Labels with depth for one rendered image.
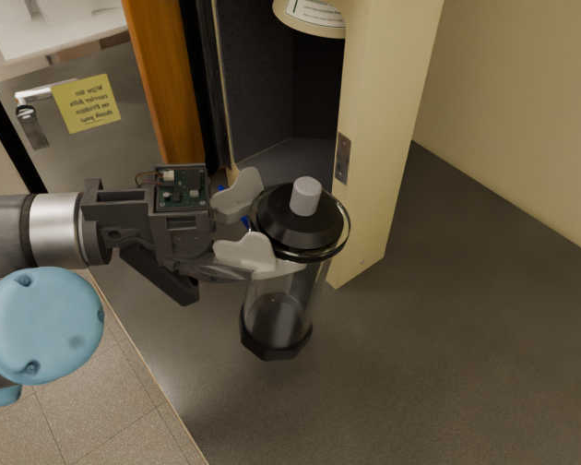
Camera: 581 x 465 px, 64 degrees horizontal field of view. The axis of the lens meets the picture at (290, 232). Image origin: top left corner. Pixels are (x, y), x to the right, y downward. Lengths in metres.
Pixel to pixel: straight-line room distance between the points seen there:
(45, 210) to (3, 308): 0.16
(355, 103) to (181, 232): 0.23
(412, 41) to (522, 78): 0.40
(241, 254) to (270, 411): 0.28
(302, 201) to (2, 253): 0.27
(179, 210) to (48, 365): 0.17
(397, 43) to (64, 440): 1.58
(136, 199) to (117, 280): 0.38
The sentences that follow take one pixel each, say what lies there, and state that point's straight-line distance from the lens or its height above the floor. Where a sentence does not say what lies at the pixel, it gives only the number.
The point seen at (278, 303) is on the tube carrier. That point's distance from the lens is 0.53.
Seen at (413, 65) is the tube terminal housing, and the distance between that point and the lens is 0.57.
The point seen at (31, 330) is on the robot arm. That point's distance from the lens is 0.33.
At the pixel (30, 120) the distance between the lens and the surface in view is 0.73.
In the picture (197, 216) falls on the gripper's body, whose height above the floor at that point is 1.26.
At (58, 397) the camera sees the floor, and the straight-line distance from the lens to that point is 1.87.
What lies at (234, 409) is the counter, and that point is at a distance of 0.67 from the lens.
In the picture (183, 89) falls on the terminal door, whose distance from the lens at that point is 0.77.
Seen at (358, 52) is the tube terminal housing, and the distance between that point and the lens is 0.50.
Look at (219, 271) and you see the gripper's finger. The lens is 0.46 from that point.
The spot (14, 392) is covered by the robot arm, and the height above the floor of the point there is 1.17.
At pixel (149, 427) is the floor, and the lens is 1.72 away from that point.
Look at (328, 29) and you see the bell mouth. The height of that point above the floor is 1.32.
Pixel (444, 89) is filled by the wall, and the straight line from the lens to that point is 1.02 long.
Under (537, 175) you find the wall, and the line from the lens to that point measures 0.97.
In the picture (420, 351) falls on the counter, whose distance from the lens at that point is 0.73.
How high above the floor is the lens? 1.56
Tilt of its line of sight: 48 degrees down
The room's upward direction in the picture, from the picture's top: straight up
